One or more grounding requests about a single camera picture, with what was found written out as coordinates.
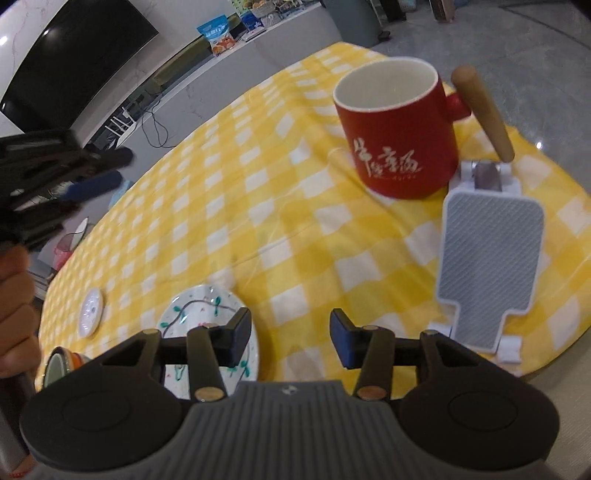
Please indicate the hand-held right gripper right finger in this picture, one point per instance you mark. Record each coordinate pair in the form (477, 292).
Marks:
(338, 341)

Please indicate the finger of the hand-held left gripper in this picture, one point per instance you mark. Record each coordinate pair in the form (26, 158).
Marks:
(97, 187)
(111, 159)

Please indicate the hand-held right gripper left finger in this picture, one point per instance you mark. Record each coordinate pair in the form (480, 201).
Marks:
(240, 337)

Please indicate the white plate with green pattern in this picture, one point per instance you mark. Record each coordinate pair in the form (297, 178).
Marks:
(203, 304)

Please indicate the person's left hand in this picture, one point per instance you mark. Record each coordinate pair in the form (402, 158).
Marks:
(16, 300)

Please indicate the light blue plastic stool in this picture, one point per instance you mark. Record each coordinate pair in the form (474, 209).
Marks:
(121, 190)

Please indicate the white router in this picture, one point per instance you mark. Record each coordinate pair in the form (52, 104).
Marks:
(119, 122)

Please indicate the pink basket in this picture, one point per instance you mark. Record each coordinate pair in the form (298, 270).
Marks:
(62, 256)

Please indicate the black television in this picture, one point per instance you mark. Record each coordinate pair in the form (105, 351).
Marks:
(69, 69)

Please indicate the small white printed plate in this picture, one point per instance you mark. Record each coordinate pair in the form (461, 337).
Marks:
(91, 314)

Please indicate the yellow checkered tablecloth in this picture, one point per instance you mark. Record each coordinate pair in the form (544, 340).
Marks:
(277, 207)

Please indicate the white low cabinet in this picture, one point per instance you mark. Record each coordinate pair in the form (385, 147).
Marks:
(240, 78)

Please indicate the blue snack bag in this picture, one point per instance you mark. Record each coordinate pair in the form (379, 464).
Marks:
(219, 34)

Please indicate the white phone stand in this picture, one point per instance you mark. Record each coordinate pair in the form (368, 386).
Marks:
(489, 244)

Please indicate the brown ceramic bowl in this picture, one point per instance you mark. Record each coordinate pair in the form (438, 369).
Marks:
(55, 369)

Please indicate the pile of snack packets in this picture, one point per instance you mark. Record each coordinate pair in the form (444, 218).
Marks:
(272, 16)

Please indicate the grey trash bin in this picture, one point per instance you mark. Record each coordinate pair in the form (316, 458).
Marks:
(351, 23)

